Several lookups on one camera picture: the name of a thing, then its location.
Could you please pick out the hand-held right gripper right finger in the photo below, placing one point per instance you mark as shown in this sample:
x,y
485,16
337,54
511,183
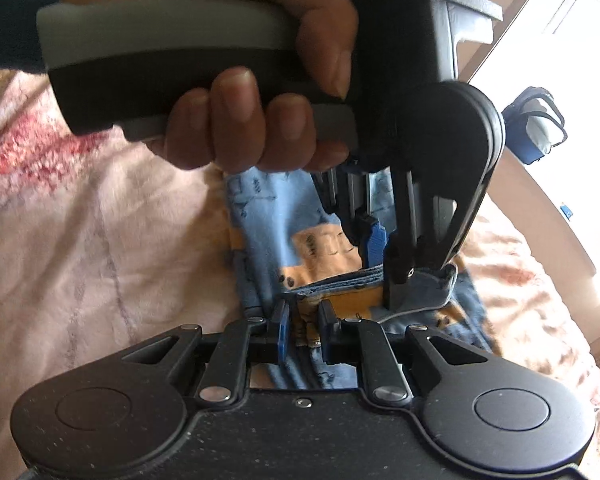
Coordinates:
x,y
325,332

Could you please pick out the person's left hand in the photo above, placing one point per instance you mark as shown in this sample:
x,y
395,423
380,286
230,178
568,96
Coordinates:
x,y
235,120

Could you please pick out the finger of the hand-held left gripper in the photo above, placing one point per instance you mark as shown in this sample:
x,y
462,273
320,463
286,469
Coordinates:
x,y
376,245
399,290

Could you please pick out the white framed window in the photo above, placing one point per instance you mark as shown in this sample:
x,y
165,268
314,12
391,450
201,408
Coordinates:
x,y
555,60

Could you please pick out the pink floral bedsheet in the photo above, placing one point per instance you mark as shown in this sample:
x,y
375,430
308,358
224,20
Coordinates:
x,y
105,235

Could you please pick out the blue printed pants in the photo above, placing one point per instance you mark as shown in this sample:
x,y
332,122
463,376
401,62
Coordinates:
x,y
265,220

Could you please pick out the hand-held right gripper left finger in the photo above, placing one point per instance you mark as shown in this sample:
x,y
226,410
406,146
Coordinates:
x,y
281,332

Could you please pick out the dark blue backpack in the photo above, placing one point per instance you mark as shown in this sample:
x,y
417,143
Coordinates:
x,y
522,130

